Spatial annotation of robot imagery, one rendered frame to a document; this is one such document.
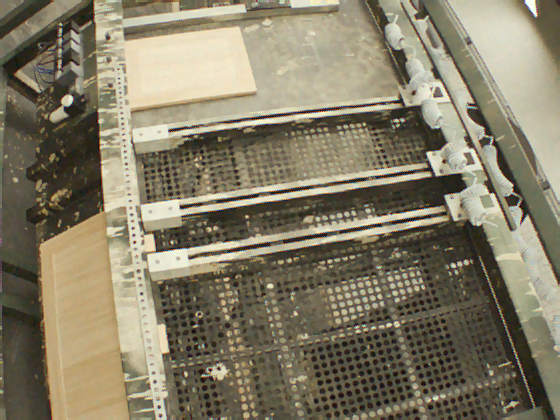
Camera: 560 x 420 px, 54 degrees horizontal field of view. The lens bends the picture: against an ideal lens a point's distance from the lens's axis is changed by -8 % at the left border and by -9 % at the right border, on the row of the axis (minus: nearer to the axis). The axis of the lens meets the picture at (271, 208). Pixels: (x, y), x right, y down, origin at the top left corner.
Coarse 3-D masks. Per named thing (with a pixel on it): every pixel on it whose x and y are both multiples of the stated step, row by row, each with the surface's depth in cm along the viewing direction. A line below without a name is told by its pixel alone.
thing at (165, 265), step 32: (480, 192) 185; (352, 224) 191; (384, 224) 193; (416, 224) 193; (448, 224) 197; (160, 256) 181; (192, 256) 184; (224, 256) 183; (256, 256) 185; (288, 256) 190
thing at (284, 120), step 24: (432, 72) 207; (408, 96) 217; (432, 96) 218; (192, 120) 209; (216, 120) 209; (240, 120) 211; (264, 120) 211; (288, 120) 212; (312, 120) 214; (336, 120) 217; (360, 120) 220; (384, 120) 224; (144, 144) 204; (168, 144) 208; (192, 144) 211
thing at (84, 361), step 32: (96, 224) 224; (64, 256) 226; (96, 256) 218; (64, 288) 220; (96, 288) 213; (64, 320) 214; (96, 320) 207; (64, 352) 209; (96, 352) 202; (64, 384) 203; (96, 384) 197; (64, 416) 198; (96, 416) 192; (128, 416) 186
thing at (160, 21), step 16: (304, 0) 251; (320, 0) 252; (336, 0) 253; (160, 16) 241; (176, 16) 241; (192, 16) 242; (208, 16) 243; (224, 16) 245; (240, 16) 247; (256, 16) 249; (128, 32) 240
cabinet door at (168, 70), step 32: (192, 32) 239; (224, 32) 240; (128, 64) 228; (160, 64) 229; (192, 64) 230; (224, 64) 231; (128, 96) 220; (160, 96) 220; (192, 96) 221; (224, 96) 224
